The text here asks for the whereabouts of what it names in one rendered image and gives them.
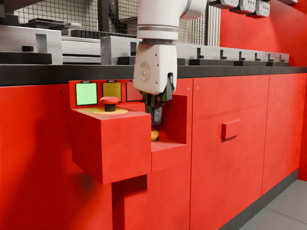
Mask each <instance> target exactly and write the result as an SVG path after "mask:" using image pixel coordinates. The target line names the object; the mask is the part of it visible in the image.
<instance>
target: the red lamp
mask: <svg viewBox="0 0 307 230"><path fill-rule="evenodd" d="M133 100H143V96H142V95H141V94H140V93H139V90H136V89H135V88H134V86H133V82H127V101H133Z"/></svg>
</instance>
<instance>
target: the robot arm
mask: <svg viewBox="0 0 307 230"><path fill-rule="evenodd" d="M206 3H207V0H138V26H137V38H139V39H142V42H139V44H138V47H137V52H136V58H135V66H134V77H133V86H134V88H135V89H136V90H139V93H140V94H141V95H143V96H144V104H145V105H146V113H149V114H151V125H157V124H160V123H161V115H162V107H163V106H164V103H165V101H171V100H172V93H174V92H175V88H176V81H177V55H176V45H175V43H173V41H177V40H178V30H179V29H178V28H179V19H185V20H193V19H196V18H198V17H200V16H201V15H202V14H203V12H204V11H205V8H206Z"/></svg>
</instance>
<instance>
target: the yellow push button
mask: <svg viewBox="0 0 307 230"><path fill-rule="evenodd" d="M158 135H159V134H158V132H157V130H156V129H155V128H153V127H151V141H155V140H156V139H157V137H158Z"/></svg>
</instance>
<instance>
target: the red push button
mask: <svg viewBox="0 0 307 230"><path fill-rule="evenodd" d="M100 102H101V103H102V104H105V112H114V111H116V104H117V103H119V102H120V99H119V98H118V97H103V98H101V99H100Z"/></svg>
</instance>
